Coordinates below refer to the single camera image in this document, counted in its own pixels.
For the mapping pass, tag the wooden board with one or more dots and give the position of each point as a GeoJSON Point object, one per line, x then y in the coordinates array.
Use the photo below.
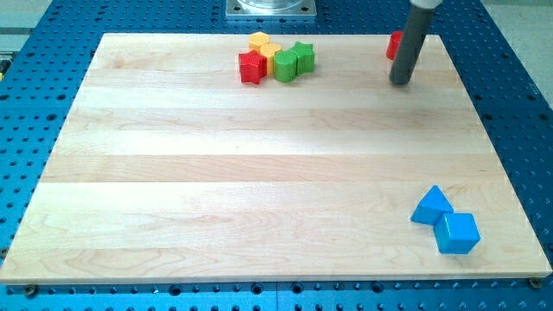
{"type": "Point", "coordinates": [169, 169]}

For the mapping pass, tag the green cylinder block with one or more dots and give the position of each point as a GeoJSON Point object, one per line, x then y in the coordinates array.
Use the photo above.
{"type": "Point", "coordinates": [285, 66]}

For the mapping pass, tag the green star block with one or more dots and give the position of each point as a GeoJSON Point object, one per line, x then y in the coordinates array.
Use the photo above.
{"type": "Point", "coordinates": [305, 56]}

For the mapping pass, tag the red star block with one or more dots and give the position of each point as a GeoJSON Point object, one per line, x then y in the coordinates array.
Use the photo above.
{"type": "Point", "coordinates": [252, 67]}

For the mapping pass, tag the red cylinder block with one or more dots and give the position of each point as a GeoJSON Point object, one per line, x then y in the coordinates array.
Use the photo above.
{"type": "Point", "coordinates": [393, 44]}

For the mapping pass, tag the yellow hexagon block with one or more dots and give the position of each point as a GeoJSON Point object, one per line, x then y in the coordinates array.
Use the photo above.
{"type": "Point", "coordinates": [257, 40]}

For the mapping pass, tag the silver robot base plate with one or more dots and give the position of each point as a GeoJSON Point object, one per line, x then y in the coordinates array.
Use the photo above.
{"type": "Point", "coordinates": [243, 9]}

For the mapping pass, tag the left board clamp screw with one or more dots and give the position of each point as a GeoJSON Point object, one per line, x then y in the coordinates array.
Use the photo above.
{"type": "Point", "coordinates": [31, 290]}

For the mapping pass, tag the blue triangular prism block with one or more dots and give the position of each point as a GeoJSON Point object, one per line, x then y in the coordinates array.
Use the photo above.
{"type": "Point", "coordinates": [431, 207]}

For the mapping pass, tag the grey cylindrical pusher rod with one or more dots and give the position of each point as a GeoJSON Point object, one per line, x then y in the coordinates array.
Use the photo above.
{"type": "Point", "coordinates": [415, 31]}

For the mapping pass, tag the board clamp screw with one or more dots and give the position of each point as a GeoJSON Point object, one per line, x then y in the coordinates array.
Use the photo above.
{"type": "Point", "coordinates": [535, 283]}
{"type": "Point", "coordinates": [31, 290]}

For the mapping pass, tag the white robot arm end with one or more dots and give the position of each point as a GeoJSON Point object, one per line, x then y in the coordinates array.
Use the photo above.
{"type": "Point", "coordinates": [425, 2]}

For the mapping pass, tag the right board clamp screw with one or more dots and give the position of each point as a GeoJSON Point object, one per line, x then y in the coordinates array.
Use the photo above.
{"type": "Point", "coordinates": [535, 283]}

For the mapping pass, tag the yellow heart block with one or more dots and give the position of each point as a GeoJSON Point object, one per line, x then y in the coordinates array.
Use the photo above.
{"type": "Point", "coordinates": [269, 51]}

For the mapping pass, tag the blue cube block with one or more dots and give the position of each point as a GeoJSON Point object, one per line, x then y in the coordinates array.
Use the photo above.
{"type": "Point", "coordinates": [456, 233]}

